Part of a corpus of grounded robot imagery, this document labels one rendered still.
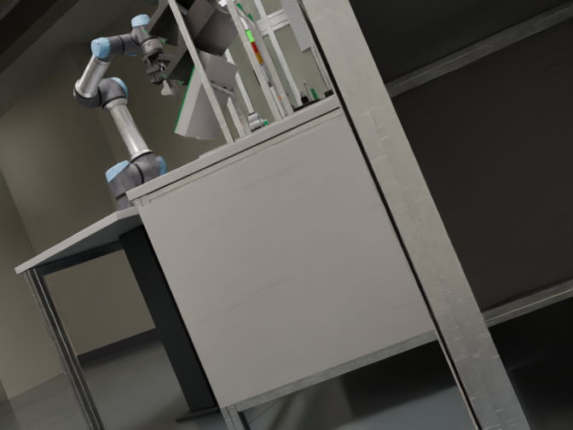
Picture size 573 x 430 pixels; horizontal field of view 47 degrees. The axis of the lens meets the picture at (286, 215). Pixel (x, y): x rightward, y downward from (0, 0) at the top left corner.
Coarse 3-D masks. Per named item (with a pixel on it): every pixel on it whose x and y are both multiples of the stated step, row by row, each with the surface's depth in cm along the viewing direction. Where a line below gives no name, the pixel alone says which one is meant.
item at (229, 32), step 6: (228, 24) 225; (234, 24) 229; (228, 30) 228; (234, 30) 232; (222, 36) 228; (228, 36) 231; (234, 36) 235; (216, 42) 228; (222, 42) 231; (228, 42) 235; (210, 48) 227; (216, 48) 231; (222, 48) 235; (222, 54) 238; (186, 84) 234
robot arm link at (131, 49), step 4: (120, 36) 264; (124, 36) 264; (128, 36) 265; (124, 40) 263; (128, 40) 264; (132, 40) 264; (124, 44) 263; (128, 44) 264; (132, 44) 266; (136, 44) 265; (140, 44) 265; (124, 48) 264; (128, 48) 265; (132, 48) 266; (136, 48) 267; (140, 48) 268; (124, 52) 266; (128, 52) 267; (132, 52) 269; (136, 52) 271
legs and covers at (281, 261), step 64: (512, 64) 171; (320, 128) 182; (448, 128) 175; (512, 128) 172; (192, 192) 190; (256, 192) 186; (320, 192) 183; (448, 192) 176; (512, 192) 173; (192, 256) 191; (256, 256) 187; (320, 256) 184; (384, 256) 180; (512, 256) 174; (192, 320) 192; (256, 320) 188; (320, 320) 185; (384, 320) 181; (256, 384) 189
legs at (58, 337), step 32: (96, 256) 292; (128, 256) 283; (32, 288) 267; (160, 288) 276; (160, 320) 281; (64, 352) 265; (192, 352) 274; (192, 384) 278; (96, 416) 266; (192, 416) 275
